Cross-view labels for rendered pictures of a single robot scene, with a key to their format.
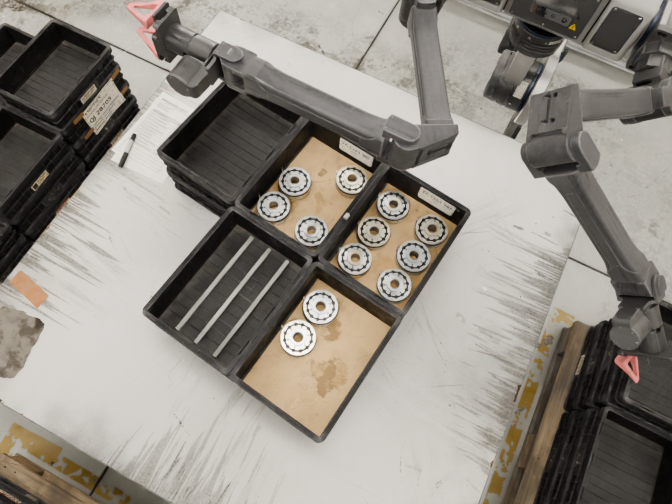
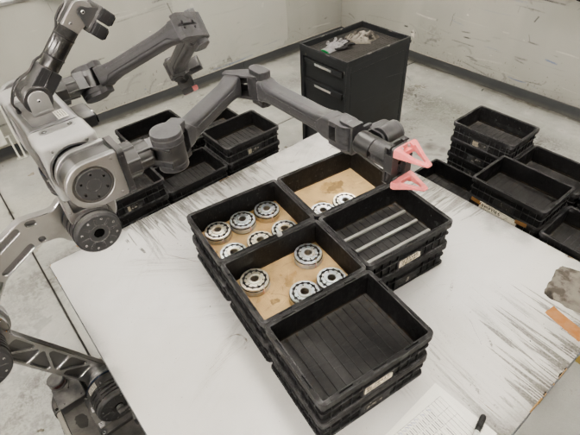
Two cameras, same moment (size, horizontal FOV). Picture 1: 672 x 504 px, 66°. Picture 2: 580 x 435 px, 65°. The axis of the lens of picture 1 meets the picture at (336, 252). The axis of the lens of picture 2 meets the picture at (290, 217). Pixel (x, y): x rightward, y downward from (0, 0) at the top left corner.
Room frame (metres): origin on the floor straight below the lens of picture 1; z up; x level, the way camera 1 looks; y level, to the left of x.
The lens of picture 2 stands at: (1.60, 0.66, 2.06)
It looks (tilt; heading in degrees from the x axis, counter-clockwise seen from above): 42 degrees down; 213
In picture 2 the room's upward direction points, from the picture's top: 4 degrees counter-clockwise
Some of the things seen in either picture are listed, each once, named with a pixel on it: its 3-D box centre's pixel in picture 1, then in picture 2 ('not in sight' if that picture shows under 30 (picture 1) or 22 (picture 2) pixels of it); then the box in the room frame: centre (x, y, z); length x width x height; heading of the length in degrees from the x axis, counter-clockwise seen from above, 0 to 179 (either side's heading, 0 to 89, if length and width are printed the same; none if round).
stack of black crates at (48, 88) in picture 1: (74, 100); not in sight; (1.30, 1.23, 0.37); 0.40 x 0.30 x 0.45; 160
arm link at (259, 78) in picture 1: (316, 105); (299, 106); (0.63, 0.08, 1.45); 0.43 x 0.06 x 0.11; 69
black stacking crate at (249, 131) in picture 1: (236, 142); (347, 341); (0.89, 0.37, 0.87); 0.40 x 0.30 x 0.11; 153
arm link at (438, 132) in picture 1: (414, 67); (215, 114); (0.76, -0.11, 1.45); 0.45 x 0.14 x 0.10; 10
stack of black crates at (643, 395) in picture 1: (640, 375); (130, 212); (0.41, -1.21, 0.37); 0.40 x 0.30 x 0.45; 160
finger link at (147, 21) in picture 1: (149, 19); (412, 162); (0.78, 0.44, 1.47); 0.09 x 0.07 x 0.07; 69
